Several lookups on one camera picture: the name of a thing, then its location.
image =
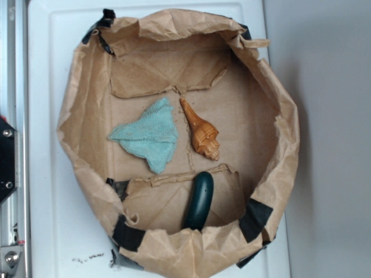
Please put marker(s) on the light blue terry cloth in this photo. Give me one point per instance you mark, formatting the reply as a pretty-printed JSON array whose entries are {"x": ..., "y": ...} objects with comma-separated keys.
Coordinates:
[{"x": 152, "y": 137}]

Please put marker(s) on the brown spiral conch shell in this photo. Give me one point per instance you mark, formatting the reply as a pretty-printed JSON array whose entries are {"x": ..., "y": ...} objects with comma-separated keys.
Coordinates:
[{"x": 204, "y": 134}]

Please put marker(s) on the dark green oblong toy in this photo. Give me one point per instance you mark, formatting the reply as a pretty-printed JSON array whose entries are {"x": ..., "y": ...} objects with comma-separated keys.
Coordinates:
[{"x": 200, "y": 202}]

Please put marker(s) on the brown paper lined bin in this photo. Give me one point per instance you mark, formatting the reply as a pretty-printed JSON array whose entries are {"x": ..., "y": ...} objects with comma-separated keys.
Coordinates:
[{"x": 120, "y": 68}]

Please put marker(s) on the black bracket plate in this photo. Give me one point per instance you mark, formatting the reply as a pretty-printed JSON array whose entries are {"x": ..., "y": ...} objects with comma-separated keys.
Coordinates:
[{"x": 8, "y": 162}]

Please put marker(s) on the aluminium frame rail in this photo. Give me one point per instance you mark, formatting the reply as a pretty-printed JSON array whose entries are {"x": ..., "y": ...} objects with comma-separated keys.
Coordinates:
[{"x": 15, "y": 211}]

